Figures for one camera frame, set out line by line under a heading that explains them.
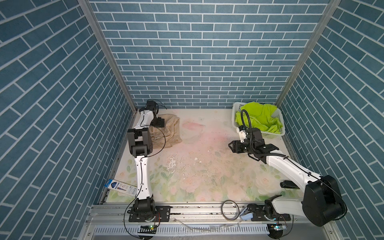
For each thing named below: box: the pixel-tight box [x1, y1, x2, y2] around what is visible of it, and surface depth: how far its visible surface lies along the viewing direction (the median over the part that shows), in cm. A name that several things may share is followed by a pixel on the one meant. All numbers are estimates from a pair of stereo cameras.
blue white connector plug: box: [241, 212, 254, 221], surface depth 74 cm
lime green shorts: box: [235, 101, 283, 134], surface depth 110 cm
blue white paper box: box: [104, 179, 138, 198], surface depth 83 cm
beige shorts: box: [150, 114, 183, 149], surface depth 104 cm
